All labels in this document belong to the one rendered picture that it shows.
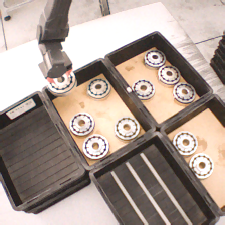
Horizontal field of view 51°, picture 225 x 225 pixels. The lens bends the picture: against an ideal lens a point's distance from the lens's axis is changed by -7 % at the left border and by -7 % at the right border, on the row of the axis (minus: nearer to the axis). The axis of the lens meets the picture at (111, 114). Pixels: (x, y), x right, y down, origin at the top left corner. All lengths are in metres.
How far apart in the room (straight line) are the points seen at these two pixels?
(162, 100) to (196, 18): 1.76
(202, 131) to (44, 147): 0.65
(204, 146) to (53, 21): 0.75
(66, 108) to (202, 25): 1.93
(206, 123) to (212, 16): 1.90
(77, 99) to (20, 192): 0.46
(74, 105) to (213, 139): 0.61
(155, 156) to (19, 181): 0.55
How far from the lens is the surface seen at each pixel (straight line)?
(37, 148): 1.06
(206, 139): 1.08
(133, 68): 1.19
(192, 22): 2.70
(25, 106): 1.08
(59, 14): 0.64
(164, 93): 1.13
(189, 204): 1.00
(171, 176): 1.00
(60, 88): 0.90
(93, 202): 1.10
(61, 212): 1.12
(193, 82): 1.14
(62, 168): 1.01
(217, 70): 2.04
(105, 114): 1.07
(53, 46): 0.72
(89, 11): 2.73
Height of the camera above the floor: 1.79
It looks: 64 degrees down
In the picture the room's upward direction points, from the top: 4 degrees counter-clockwise
